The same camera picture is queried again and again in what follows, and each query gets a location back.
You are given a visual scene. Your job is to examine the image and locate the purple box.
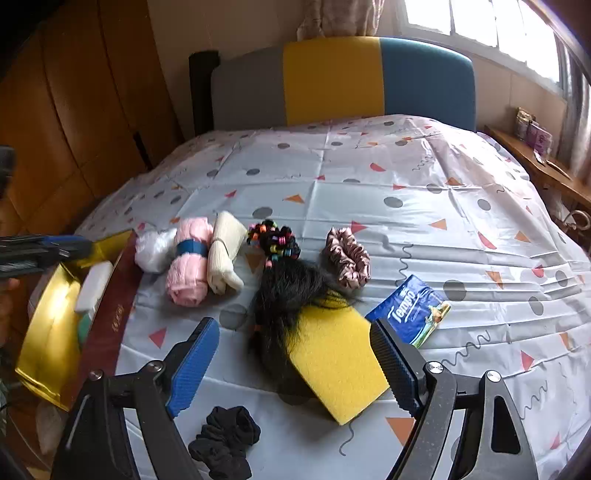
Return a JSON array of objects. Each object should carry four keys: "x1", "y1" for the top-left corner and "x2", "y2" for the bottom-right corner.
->
[{"x1": 526, "y1": 121, "x2": 554, "y2": 151}]

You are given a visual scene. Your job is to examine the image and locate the gold box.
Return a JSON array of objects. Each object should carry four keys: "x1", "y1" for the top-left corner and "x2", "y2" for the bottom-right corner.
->
[{"x1": 14, "y1": 230, "x2": 140, "y2": 412}]

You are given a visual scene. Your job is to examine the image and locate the window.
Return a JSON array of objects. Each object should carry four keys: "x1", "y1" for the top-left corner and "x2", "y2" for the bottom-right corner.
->
[{"x1": 402, "y1": 0, "x2": 571, "y2": 99}]

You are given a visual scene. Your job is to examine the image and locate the white plastic bag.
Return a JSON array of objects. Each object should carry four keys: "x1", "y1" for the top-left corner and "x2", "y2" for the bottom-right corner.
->
[{"x1": 135, "y1": 228, "x2": 179, "y2": 273}]

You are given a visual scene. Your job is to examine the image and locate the black scrunchie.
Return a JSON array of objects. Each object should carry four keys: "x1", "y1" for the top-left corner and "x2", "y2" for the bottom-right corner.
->
[{"x1": 188, "y1": 405, "x2": 262, "y2": 480}]

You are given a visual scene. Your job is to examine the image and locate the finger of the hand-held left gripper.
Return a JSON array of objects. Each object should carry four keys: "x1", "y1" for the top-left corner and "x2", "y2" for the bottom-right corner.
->
[
  {"x1": 0, "y1": 234, "x2": 92, "y2": 248},
  {"x1": 0, "y1": 248, "x2": 94, "y2": 278}
]

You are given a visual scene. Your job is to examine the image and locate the black wig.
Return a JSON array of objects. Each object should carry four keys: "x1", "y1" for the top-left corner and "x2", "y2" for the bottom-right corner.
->
[{"x1": 247, "y1": 256, "x2": 365, "y2": 402}]

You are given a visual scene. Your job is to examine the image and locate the wooden side shelf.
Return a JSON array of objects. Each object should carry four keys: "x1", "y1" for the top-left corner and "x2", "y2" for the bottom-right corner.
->
[{"x1": 482, "y1": 124, "x2": 591, "y2": 259}]

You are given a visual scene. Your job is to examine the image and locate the printed white bedsheet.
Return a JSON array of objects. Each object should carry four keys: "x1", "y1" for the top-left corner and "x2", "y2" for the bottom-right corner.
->
[{"x1": 69, "y1": 113, "x2": 591, "y2": 480}]

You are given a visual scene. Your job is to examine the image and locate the colourful hair ties bunch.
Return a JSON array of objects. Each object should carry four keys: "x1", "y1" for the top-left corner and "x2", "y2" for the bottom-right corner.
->
[{"x1": 247, "y1": 220, "x2": 301, "y2": 269}]

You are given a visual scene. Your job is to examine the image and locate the cream bandage roll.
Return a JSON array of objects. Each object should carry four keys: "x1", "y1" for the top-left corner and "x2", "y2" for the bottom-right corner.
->
[{"x1": 206, "y1": 211, "x2": 248, "y2": 296}]

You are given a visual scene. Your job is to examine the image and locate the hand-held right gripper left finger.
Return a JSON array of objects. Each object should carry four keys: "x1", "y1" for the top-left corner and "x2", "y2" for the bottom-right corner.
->
[{"x1": 51, "y1": 318, "x2": 221, "y2": 480}]

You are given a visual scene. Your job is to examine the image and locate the patterned curtain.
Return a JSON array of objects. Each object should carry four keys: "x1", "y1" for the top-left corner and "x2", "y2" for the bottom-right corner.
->
[
  {"x1": 295, "y1": 0, "x2": 407, "y2": 40},
  {"x1": 554, "y1": 37, "x2": 591, "y2": 185}
]

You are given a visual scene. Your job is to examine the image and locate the blue tissue packet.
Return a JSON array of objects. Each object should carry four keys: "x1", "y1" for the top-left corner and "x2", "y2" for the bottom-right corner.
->
[{"x1": 365, "y1": 274, "x2": 452, "y2": 350}]

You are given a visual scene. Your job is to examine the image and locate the yellow sponge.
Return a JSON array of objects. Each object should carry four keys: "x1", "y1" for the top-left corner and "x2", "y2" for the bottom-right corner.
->
[{"x1": 283, "y1": 305, "x2": 391, "y2": 426}]

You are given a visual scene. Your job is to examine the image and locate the white rectangular box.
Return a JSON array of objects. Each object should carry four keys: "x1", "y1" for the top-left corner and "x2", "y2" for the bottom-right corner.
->
[{"x1": 75, "y1": 261, "x2": 114, "y2": 315}]

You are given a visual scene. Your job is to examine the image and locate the grey yellow blue headboard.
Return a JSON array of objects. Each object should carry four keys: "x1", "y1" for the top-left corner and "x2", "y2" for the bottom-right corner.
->
[{"x1": 210, "y1": 37, "x2": 476, "y2": 136}]

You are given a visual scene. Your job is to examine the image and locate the pink towel roll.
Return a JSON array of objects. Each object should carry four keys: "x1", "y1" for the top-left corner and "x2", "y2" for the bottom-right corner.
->
[{"x1": 166, "y1": 218, "x2": 214, "y2": 306}]

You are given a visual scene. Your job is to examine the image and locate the green soft item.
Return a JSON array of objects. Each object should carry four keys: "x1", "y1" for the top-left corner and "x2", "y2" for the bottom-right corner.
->
[{"x1": 76, "y1": 311, "x2": 99, "y2": 350}]

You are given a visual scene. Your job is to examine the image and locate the wooden wardrobe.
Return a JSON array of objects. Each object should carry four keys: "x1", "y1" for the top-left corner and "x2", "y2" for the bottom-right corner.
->
[{"x1": 0, "y1": 0, "x2": 185, "y2": 259}]

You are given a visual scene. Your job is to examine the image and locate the pink satin scrunchie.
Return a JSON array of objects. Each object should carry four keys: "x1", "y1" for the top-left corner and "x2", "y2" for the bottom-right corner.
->
[{"x1": 325, "y1": 226, "x2": 372, "y2": 292}]

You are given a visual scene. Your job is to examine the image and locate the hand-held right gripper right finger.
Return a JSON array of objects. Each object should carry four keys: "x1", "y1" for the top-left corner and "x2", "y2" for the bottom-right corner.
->
[{"x1": 369, "y1": 318, "x2": 541, "y2": 480}]

